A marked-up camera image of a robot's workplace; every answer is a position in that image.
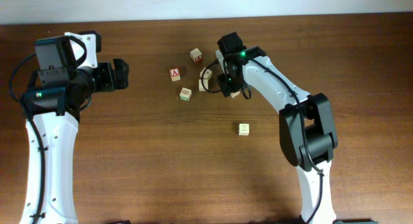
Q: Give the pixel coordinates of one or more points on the green bottom wooden block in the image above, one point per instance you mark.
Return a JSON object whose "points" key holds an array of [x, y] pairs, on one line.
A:
{"points": [[185, 94]]}

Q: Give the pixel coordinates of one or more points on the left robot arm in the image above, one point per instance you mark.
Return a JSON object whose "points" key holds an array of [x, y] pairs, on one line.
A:
{"points": [[57, 93]]}

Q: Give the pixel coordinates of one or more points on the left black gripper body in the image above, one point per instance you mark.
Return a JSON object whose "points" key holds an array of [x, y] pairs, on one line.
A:
{"points": [[103, 81]]}

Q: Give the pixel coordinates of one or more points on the ice cream wooden block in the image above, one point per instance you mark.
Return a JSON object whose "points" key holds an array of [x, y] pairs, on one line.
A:
{"points": [[203, 85]]}

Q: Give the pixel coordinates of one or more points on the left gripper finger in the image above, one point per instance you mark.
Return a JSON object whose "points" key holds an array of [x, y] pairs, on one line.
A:
{"points": [[121, 83], [121, 67]]}

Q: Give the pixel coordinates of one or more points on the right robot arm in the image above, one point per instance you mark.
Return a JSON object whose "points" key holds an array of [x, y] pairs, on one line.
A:
{"points": [[307, 132]]}

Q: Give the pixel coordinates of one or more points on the wooden block top left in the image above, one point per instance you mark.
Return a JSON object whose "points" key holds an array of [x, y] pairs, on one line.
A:
{"points": [[196, 55]]}

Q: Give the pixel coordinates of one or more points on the red U wooden block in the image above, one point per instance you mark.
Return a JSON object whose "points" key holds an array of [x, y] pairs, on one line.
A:
{"points": [[234, 94]]}

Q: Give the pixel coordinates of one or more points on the Z wooden block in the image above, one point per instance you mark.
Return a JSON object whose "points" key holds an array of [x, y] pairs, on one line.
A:
{"points": [[244, 129]]}

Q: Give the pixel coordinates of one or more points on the plain picture wooden block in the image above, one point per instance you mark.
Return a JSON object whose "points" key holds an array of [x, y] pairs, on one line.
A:
{"points": [[206, 73]]}

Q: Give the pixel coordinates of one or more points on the red A wooden block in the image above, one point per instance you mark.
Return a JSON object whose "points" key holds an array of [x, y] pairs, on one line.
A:
{"points": [[175, 74]]}

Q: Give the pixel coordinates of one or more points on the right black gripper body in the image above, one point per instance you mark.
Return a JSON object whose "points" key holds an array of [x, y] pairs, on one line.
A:
{"points": [[224, 81]]}

